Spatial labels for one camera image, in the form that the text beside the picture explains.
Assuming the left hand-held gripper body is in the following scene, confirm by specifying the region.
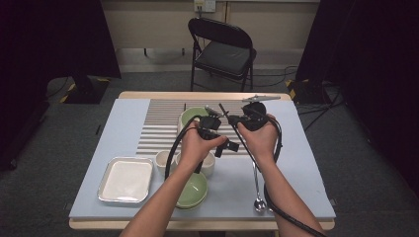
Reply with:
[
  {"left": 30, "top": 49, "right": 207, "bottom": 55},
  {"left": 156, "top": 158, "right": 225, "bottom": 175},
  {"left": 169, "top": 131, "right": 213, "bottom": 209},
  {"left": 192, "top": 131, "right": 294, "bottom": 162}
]
[{"left": 197, "top": 105, "right": 225, "bottom": 142}]

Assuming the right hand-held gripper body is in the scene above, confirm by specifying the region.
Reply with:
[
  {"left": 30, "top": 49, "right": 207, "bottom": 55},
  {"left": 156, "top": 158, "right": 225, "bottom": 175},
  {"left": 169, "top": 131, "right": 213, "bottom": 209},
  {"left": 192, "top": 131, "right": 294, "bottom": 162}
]
[{"left": 241, "top": 94, "right": 282, "bottom": 132}]

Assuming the green bowl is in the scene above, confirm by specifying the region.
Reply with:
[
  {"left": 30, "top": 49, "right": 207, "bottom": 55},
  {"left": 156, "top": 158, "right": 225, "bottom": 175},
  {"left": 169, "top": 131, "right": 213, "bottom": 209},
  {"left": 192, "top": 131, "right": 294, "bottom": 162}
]
[
  {"left": 180, "top": 107, "right": 210, "bottom": 127},
  {"left": 176, "top": 171, "right": 210, "bottom": 207},
  {"left": 177, "top": 199, "right": 206, "bottom": 211}
]

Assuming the person's left hand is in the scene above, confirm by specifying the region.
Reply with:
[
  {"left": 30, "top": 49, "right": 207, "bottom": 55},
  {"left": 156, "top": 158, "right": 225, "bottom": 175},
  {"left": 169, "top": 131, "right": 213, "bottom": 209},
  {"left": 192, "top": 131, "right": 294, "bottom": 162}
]
[{"left": 179, "top": 120, "right": 228, "bottom": 170}]

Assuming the person's right hand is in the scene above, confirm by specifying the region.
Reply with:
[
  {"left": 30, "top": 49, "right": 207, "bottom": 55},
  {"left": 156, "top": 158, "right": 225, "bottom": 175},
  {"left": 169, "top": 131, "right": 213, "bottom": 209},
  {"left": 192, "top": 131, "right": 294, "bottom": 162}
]
[{"left": 237, "top": 113, "right": 281, "bottom": 163}]

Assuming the wooden table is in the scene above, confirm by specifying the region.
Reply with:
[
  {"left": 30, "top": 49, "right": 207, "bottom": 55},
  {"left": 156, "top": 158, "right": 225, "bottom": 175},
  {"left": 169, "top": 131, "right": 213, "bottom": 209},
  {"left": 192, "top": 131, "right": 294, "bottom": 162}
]
[{"left": 68, "top": 91, "right": 337, "bottom": 231}]

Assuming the striped placemat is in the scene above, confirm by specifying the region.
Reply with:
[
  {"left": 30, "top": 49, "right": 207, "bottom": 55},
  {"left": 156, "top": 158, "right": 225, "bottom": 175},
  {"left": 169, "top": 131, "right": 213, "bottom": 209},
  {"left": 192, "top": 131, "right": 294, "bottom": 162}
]
[{"left": 135, "top": 99, "right": 263, "bottom": 156}]

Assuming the black stand base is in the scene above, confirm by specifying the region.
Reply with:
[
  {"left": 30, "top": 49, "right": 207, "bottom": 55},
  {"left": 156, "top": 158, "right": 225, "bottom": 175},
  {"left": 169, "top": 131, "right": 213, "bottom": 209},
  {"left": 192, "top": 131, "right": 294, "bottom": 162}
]
[
  {"left": 58, "top": 73, "right": 112, "bottom": 106},
  {"left": 286, "top": 78, "right": 334, "bottom": 106}
]

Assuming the black folding chair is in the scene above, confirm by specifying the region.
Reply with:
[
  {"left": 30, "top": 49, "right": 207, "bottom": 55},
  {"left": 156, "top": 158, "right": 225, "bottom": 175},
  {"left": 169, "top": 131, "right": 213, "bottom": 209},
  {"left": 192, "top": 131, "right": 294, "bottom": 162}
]
[{"left": 187, "top": 17, "right": 258, "bottom": 93}]

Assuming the silver spoon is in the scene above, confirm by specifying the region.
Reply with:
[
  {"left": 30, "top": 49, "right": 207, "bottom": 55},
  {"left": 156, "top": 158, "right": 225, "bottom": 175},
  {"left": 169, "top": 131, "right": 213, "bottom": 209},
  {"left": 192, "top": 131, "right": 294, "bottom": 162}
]
[{"left": 252, "top": 161, "right": 267, "bottom": 212}]

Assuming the light blue table cover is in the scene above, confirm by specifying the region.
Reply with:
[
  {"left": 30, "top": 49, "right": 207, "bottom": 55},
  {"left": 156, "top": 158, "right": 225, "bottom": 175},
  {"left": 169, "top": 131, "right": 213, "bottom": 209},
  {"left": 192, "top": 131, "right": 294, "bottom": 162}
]
[{"left": 68, "top": 98, "right": 337, "bottom": 221}]

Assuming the black curtain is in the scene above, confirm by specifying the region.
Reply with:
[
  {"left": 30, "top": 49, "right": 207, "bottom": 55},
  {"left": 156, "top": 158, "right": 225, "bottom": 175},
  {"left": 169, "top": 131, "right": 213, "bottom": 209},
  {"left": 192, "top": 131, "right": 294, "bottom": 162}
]
[
  {"left": 294, "top": 0, "right": 419, "bottom": 198},
  {"left": 0, "top": 0, "right": 122, "bottom": 172}
]

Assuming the black floor cable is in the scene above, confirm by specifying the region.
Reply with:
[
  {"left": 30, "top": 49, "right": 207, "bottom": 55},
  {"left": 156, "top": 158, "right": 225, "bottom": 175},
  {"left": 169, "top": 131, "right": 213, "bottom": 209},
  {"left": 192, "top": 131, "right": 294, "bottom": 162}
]
[
  {"left": 295, "top": 88, "right": 347, "bottom": 132},
  {"left": 251, "top": 65, "right": 299, "bottom": 89}
]

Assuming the left hand-held gripper cable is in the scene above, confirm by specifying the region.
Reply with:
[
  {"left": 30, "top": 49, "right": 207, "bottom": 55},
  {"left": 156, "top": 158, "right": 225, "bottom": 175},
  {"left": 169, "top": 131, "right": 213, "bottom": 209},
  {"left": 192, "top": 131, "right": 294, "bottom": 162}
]
[{"left": 164, "top": 115, "right": 202, "bottom": 181}]

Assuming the hand-held gripper cable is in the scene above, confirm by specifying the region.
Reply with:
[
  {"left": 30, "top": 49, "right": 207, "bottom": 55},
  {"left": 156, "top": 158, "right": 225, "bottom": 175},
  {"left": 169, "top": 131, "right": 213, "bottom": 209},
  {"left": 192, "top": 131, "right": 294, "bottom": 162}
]
[
  {"left": 164, "top": 115, "right": 202, "bottom": 181},
  {"left": 263, "top": 113, "right": 327, "bottom": 237}
]

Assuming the right hand-held gripper cable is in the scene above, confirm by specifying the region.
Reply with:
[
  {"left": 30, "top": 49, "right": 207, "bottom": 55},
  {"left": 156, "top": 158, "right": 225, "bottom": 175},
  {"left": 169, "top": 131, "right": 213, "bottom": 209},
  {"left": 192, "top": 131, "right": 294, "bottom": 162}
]
[{"left": 263, "top": 113, "right": 327, "bottom": 237}]

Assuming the white wall socket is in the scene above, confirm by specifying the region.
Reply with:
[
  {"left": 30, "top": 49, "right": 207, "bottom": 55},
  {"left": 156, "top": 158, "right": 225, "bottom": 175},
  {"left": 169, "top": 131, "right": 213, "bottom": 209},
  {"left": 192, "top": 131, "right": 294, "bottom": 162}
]
[{"left": 193, "top": 0, "right": 216, "bottom": 14}]

